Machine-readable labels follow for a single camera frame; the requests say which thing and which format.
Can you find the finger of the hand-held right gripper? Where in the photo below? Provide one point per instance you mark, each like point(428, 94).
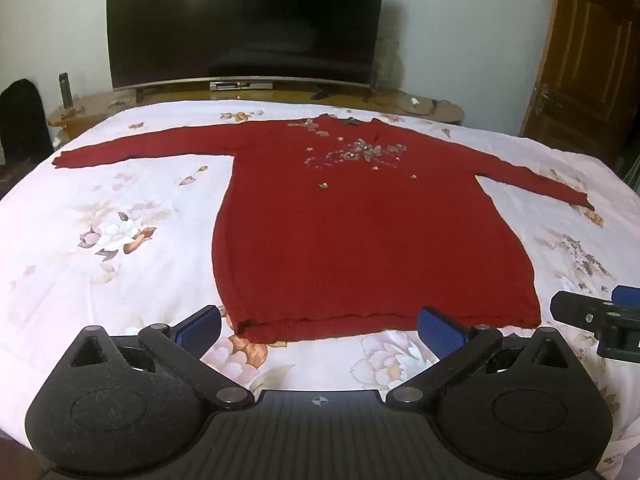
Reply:
point(627, 295)
point(580, 310)

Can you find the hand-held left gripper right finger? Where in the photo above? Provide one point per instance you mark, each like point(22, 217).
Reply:
point(440, 332)

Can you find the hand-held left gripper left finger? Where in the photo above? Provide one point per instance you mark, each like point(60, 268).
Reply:
point(200, 332)

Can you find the red knitted sweater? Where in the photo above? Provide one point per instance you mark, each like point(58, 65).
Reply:
point(350, 240)

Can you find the floral white bedsheet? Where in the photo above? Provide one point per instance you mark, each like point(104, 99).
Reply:
point(125, 270)

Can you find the small white object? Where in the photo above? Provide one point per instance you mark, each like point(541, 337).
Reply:
point(414, 103)

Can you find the brown wooden door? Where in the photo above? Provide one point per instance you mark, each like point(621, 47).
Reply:
point(590, 60)

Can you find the wooden television stand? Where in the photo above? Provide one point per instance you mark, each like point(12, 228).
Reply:
point(95, 110)

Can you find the silver set-top box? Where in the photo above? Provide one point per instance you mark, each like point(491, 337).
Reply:
point(241, 85)

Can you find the black chair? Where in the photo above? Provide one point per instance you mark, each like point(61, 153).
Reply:
point(22, 125)

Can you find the black flat television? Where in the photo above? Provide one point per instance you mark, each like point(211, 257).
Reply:
point(245, 20)

